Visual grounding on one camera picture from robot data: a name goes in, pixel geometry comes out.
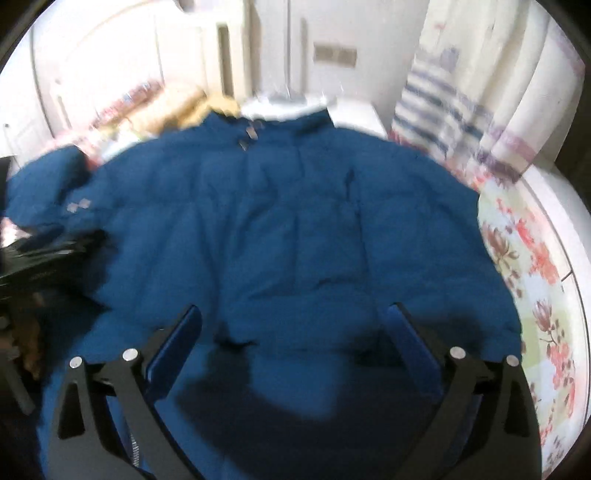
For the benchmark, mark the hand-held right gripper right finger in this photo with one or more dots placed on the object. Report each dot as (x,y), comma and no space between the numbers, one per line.
(413,344)

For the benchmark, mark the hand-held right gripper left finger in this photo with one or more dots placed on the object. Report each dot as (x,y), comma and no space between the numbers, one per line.
(178,339)

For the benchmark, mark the blue puffer jacket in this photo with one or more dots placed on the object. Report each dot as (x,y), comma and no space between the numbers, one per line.
(286,221)

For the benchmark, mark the floral bed sheet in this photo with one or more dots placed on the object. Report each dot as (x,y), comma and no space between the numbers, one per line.
(535,286)

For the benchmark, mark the white panelled door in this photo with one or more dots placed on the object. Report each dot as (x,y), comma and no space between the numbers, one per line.
(23,124)

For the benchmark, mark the floral pillow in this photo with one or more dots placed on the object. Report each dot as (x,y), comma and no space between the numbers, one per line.
(124,104)

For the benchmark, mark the yellow pillow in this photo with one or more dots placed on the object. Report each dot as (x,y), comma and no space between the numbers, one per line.
(203,108)

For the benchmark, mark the white nightstand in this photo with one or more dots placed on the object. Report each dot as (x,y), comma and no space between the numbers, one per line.
(355,117)

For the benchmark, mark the white bed headboard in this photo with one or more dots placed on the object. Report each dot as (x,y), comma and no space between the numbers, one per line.
(124,50)

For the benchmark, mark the white pole stand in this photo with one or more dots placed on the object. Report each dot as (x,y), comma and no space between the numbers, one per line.
(288,94)

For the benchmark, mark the striped patterned curtain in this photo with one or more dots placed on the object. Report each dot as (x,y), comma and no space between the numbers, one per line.
(466,78)

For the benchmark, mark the white bed side rail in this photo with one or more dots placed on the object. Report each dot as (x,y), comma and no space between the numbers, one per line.
(570,240)

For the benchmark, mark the wall switch panel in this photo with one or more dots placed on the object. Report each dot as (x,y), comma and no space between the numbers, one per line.
(335,55)

